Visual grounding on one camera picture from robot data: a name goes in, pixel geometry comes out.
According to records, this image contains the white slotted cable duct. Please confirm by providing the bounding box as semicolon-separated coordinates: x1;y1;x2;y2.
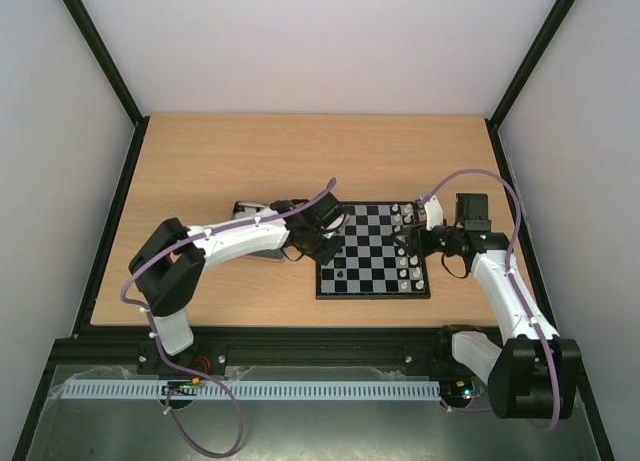
60;379;441;402

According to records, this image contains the black white chessboard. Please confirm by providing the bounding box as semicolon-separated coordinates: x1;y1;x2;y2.
316;201;431;300

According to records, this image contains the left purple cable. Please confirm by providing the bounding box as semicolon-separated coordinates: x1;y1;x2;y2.
122;178;246;457

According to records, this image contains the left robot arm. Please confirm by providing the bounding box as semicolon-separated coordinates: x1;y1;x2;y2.
122;190;348;356

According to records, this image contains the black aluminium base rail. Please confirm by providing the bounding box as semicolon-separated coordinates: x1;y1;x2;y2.
46;325;471;378

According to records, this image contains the purple cable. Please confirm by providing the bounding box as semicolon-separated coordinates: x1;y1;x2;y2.
419;168;564;432
122;178;246;457

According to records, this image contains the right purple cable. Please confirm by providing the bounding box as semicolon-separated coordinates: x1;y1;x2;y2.
419;168;564;432

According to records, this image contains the metal tray wooden rim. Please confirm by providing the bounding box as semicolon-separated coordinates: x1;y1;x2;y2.
231;201;284;262

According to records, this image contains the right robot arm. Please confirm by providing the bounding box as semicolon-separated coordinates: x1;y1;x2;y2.
392;193;581;424

